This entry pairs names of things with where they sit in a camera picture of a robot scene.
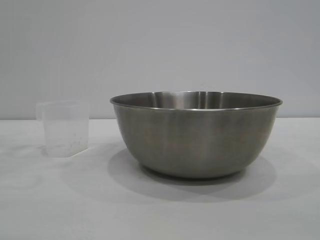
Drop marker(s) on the white tablecloth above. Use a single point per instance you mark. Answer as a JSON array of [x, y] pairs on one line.
[[75, 207]]

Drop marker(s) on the clear plastic measuring cup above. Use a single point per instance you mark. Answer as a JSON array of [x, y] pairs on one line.
[[62, 125]]

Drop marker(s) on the stainless steel mixing bowl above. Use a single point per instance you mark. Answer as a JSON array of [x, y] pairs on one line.
[[195, 140]]

